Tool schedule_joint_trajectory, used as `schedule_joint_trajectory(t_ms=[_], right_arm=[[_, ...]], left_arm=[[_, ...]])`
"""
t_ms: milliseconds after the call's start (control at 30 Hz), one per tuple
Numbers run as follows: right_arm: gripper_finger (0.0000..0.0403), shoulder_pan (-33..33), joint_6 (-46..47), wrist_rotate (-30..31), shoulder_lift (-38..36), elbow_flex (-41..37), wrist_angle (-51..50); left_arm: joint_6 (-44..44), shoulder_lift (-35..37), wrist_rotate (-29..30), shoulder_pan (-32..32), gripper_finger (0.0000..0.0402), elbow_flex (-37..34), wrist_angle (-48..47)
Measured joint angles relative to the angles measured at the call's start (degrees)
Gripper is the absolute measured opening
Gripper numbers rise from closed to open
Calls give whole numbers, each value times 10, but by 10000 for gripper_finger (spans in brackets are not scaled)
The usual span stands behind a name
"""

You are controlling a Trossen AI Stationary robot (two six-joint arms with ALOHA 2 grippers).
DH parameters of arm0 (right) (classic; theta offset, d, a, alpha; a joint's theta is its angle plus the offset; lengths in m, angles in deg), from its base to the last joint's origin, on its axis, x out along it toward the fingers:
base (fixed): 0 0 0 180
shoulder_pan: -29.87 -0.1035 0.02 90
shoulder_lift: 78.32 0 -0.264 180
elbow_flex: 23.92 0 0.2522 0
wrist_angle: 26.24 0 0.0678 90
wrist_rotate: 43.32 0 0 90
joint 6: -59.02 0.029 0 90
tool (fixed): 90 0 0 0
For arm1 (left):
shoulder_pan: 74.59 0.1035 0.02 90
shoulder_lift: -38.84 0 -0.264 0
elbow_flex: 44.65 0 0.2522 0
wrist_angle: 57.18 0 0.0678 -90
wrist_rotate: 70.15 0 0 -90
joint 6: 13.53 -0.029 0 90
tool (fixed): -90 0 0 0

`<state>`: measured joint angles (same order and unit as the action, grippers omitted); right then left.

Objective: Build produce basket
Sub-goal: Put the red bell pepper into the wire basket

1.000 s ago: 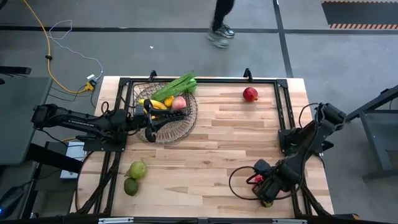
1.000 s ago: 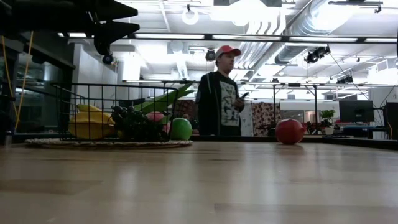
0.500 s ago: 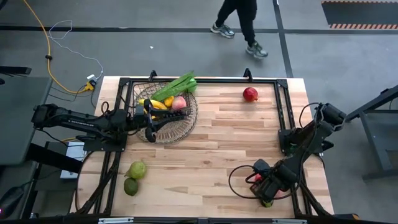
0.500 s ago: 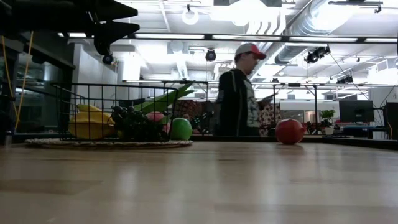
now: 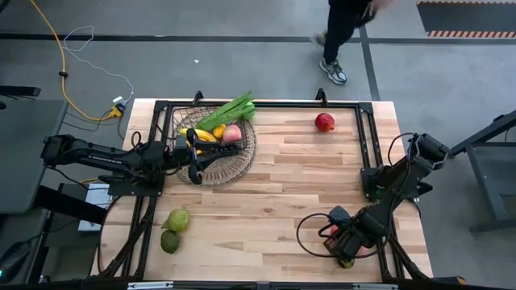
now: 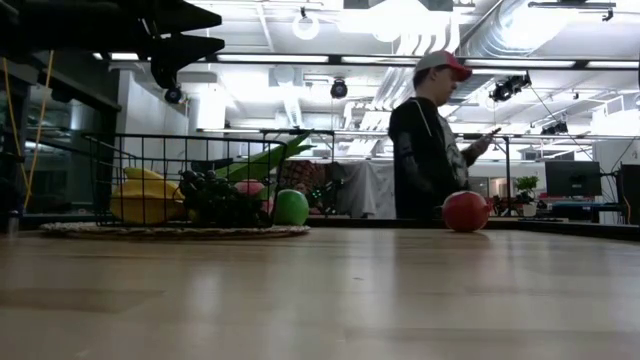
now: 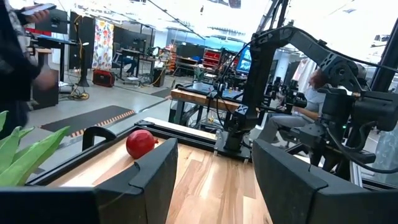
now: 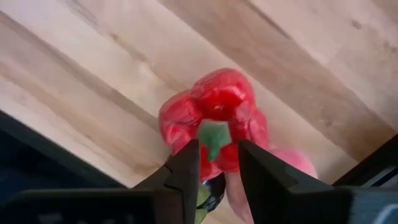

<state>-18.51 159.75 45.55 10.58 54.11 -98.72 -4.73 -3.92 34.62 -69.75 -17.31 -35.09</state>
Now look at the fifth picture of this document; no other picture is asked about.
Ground green romaine lettuce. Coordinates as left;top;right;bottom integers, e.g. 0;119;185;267
195;90;257;132

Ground person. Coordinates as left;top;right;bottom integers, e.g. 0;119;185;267
310;0;398;86

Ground dark green avocado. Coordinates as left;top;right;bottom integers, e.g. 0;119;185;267
160;229;181;255

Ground round woven placemat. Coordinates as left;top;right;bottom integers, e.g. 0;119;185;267
173;105;258;188

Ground black aluminium rig frame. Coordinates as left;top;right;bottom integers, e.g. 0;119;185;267
96;88;435;283

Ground white power box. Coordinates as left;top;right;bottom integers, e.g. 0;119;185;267
77;180;114;233

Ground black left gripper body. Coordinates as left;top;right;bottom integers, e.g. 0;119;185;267
171;129;202;184

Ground white cable with plug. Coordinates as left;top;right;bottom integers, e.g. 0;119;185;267
61;25;135;106

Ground light green round fruit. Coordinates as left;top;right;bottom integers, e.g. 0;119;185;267
161;208;191;234

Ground silver aluminium bracket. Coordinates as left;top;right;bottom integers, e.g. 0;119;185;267
127;281;175;290
353;282;399;290

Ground black side table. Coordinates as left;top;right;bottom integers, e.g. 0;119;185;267
447;109;516;235

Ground black wire basket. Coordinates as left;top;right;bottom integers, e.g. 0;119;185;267
171;102;250;163

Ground black hazard-striped floor mat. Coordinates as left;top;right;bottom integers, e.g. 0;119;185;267
416;0;516;39

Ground red apple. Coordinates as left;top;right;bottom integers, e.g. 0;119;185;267
314;112;336;134

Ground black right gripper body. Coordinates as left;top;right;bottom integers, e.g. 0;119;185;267
325;225;370;261

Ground red bell pepper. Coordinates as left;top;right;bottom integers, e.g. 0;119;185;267
328;225;368;270

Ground black grape bunch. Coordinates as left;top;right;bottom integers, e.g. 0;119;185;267
207;143;243;159

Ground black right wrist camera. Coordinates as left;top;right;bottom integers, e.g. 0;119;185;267
327;205;352;227

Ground yellow banana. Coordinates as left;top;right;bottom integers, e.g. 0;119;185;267
179;127;218;156

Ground hanging yellow cable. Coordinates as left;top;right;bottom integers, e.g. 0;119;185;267
27;0;124;122

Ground pink peach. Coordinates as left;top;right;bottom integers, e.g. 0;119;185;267
222;123;243;144

